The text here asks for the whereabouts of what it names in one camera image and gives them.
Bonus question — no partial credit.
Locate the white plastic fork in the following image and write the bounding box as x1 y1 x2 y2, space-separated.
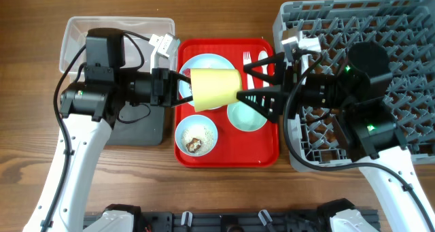
243 52 254 90

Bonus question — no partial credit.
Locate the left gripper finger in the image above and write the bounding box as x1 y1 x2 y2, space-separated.
169 70 191 84
171 95 193 107

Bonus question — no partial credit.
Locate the black cable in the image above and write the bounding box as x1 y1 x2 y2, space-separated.
283 51 435 226
40 30 152 232

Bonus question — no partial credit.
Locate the yellow plastic cup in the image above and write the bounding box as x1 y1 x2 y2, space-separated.
190 69 243 112

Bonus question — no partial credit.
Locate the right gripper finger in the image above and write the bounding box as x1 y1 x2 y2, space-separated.
243 52 285 84
237 85 284 123

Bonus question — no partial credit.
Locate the red serving tray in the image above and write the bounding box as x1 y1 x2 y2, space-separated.
174 38 279 168

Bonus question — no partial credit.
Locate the mint green bowl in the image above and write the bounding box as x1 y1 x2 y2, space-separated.
227 101 267 132

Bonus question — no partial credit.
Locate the light blue plate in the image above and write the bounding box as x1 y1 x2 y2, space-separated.
179 53 235 107

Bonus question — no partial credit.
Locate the red ketchup packet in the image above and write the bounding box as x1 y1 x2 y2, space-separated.
183 68 192 90

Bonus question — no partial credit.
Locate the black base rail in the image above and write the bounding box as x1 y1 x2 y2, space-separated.
143 210 318 231

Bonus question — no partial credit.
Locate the brown food scrap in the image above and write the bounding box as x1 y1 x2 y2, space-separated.
186 137 203 153

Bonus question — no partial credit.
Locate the clear plastic bin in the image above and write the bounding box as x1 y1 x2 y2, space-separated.
59 16 177 73

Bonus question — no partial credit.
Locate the black plastic tray bin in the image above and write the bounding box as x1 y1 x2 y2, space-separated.
107 102 165 146

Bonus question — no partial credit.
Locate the white rice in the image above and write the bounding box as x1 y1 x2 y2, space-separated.
180 125 216 156

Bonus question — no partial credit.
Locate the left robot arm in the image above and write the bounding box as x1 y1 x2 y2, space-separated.
24 28 192 231

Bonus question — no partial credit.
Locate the light blue small bowl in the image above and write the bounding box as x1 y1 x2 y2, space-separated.
175 114 218 157

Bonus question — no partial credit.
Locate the right black cable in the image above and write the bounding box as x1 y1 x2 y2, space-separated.
283 51 435 226

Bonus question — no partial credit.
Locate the white plastic spoon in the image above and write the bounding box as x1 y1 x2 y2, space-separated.
257 50 271 88

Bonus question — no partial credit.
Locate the left black cable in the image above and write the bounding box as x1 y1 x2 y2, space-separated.
40 30 152 232

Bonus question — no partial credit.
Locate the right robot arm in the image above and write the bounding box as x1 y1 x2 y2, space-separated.
237 42 434 231

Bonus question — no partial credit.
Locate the grey dishwasher rack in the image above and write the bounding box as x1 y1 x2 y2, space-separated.
273 0 434 165

